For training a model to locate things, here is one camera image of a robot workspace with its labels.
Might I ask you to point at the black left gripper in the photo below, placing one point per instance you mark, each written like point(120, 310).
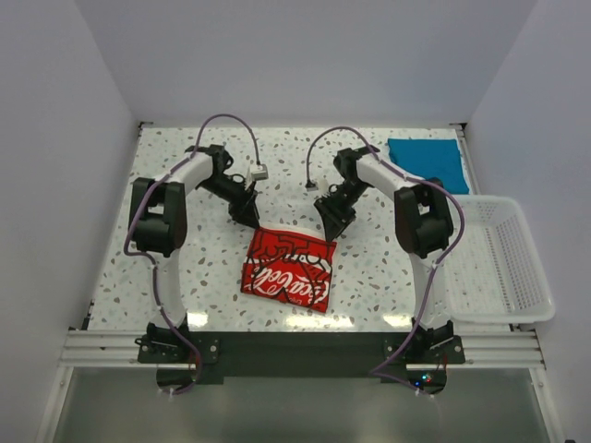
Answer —
point(244, 209)

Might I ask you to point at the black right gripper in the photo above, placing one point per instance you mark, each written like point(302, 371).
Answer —
point(335, 220)

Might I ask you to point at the white t shirt red print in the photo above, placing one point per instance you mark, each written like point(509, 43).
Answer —
point(290, 267)

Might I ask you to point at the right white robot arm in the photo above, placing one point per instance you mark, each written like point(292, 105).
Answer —
point(428, 224)

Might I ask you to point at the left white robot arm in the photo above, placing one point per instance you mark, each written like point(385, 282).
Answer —
point(157, 231)

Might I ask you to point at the folded blue t shirt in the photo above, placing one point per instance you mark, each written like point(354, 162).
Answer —
point(431, 158)

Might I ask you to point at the white plastic basket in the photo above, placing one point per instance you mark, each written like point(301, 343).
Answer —
point(494, 275)

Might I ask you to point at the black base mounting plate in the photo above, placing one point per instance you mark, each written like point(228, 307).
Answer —
point(209, 358)

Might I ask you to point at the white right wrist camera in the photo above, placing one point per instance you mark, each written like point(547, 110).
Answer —
point(321, 185)

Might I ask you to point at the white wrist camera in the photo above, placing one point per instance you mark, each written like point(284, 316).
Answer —
point(256, 173)
point(321, 185)

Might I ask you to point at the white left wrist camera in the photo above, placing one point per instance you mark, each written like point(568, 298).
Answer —
point(256, 173)

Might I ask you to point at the aluminium rail frame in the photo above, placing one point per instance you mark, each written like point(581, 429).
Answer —
point(102, 393)

